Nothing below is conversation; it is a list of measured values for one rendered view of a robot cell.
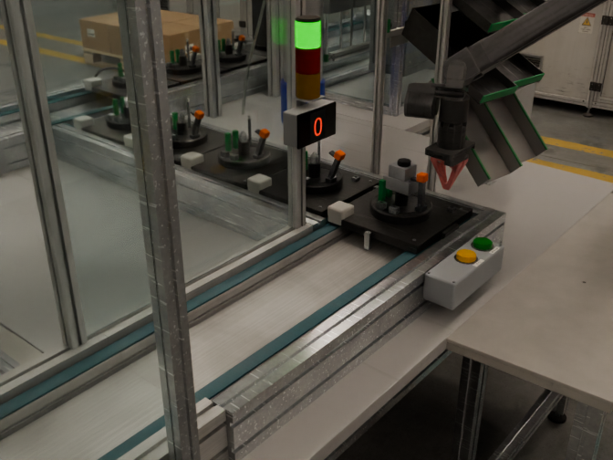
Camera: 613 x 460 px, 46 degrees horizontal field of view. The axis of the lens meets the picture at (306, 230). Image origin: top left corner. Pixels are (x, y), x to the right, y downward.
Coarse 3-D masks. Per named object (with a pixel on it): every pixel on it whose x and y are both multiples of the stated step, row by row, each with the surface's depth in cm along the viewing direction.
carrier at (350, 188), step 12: (312, 156) 176; (312, 168) 176; (324, 168) 183; (312, 180) 176; (324, 180) 176; (336, 180) 176; (348, 180) 181; (360, 180) 181; (372, 180) 181; (312, 192) 173; (324, 192) 174; (336, 192) 175; (348, 192) 175; (360, 192) 175; (312, 204) 168; (324, 204) 168; (324, 216) 166
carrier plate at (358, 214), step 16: (416, 192) 175; (368, 208) 166; (432, 208) 166; (464, 208) 166; (352, 224) 160; (368, 224) 159; (384, 224) 159; (416, 224) 159; (432, 224) 159; (448, 224) 159; (384, 240) 155; (400, 240) 152; (416, 240) 152; (432, 240) 155
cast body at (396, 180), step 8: (400, 160) 159; (408, 160) 159; (392, 168) 159; (400, 168) 158; (408, 168) 158; (384, 176) 164; (392, 176) 160; (400, 176) 159; (408, 176) 159; (392, 184) 161; (400, 184) 159; (408, 184) 158; (416, 184) 160; (400, 192) 160; (408, 192) 159
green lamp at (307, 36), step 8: (296, 24) 138; (304, 24) 137; (312, 24) 137; (320, 24) 139; (296, 32) 139; (304, 32) 138; (312, 32) 138; (320, 32) 139; (296, 40) 139; (304, 40) 138; (312, 40) 138; (320, 40) 140; (304, 48) 139; (312, 48) 139
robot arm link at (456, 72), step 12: (456, 60) 141; (456, 72) 141; (420, 84) 147; (432, 84) 145; (444, 84) 144; (456, 84) 142; (408, 96) 147; (420, 96) 146; (432, 96) 146; (408, 108) 147; (420, 108) 146
